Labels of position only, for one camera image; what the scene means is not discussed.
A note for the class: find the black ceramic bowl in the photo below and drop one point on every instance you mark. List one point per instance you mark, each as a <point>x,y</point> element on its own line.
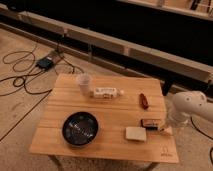
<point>80,129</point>

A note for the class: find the red brown small object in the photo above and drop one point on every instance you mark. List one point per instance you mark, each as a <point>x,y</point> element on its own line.
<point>143,101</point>

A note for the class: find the wooden folding table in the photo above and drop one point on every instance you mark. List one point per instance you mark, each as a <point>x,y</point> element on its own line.
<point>113,117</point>

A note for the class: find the white ceramic cup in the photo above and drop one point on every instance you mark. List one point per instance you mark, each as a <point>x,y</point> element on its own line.
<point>84,82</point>

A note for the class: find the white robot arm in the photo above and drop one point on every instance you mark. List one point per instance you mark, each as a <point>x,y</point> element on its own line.
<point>183,106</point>

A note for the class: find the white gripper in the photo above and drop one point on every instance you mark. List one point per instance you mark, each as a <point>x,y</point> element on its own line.
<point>175,120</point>

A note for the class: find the black power adapter box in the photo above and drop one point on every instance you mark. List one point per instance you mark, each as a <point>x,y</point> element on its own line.
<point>45,63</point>

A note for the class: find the white plastic bottle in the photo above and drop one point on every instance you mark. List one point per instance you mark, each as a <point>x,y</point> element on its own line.
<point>106,92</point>

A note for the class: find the white sponge block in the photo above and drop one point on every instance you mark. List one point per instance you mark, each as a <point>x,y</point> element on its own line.
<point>136,133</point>

